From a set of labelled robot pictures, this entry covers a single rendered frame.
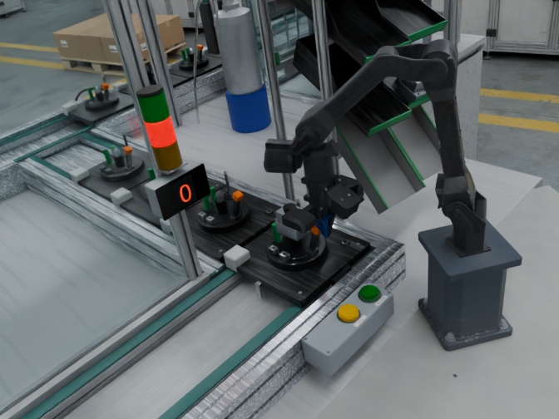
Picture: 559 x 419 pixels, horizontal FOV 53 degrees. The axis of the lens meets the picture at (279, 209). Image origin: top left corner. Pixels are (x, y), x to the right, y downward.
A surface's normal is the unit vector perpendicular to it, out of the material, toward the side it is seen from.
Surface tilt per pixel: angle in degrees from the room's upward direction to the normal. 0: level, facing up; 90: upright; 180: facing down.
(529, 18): 90
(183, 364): 0
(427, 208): 0
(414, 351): 0
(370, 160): 45
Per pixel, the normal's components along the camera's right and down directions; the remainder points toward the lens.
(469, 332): 0.18, 0.51
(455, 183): -0.40, 0.07
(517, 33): -0.55, 0.52
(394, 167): 0.32, -0.33
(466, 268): -0.14, -0.83
